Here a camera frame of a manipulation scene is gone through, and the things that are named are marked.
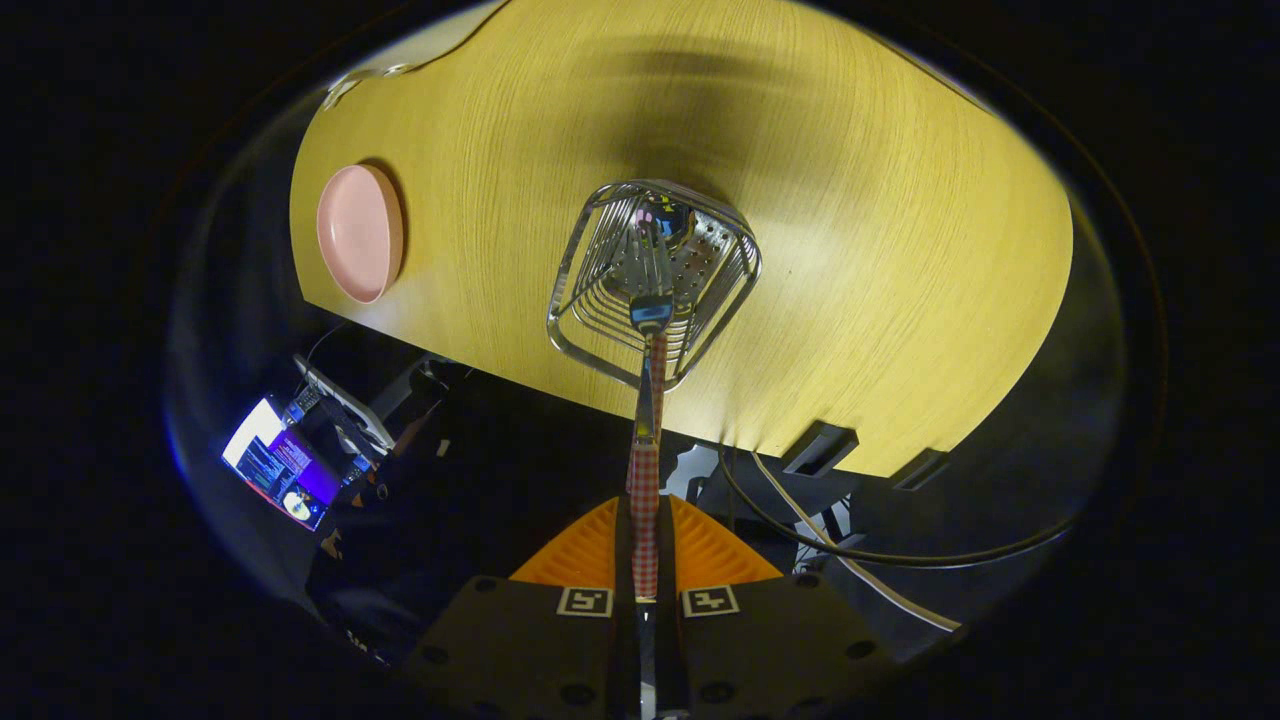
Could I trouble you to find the checkered handle fork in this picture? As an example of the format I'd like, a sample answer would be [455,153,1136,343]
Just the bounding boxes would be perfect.
[627,235,676,601]

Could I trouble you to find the checkered handle spoon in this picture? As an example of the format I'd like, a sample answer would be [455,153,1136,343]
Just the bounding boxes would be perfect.
[640,200,698,406]

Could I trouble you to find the lit laptop screen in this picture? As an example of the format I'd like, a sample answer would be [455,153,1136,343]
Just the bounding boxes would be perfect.
[221,396,341,531]

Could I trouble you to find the pink round plate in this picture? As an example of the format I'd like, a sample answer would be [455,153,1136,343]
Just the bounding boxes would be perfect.
[316,164,406,305]

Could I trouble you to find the metal wire basket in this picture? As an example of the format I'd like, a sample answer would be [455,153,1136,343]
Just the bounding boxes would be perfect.
[546,180,763,393]

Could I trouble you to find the silver flat device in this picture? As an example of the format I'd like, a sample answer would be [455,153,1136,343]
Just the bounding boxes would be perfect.
[293,353,398,453]

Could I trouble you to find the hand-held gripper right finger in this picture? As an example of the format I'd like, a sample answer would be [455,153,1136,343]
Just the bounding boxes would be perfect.
[655,495,901,720]

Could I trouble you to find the grey cable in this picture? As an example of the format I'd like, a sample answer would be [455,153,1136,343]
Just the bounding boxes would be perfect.
[750,450,963,633]

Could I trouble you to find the black cable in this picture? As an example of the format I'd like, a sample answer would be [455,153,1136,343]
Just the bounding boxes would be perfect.
[718,440,1086,569]

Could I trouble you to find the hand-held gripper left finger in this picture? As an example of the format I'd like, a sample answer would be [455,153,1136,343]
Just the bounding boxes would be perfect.
[400,495,637,720]

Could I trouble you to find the black table bracket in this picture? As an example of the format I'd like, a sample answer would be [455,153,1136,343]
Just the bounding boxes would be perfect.
[782,422,859,476]
[893,448,951,491]

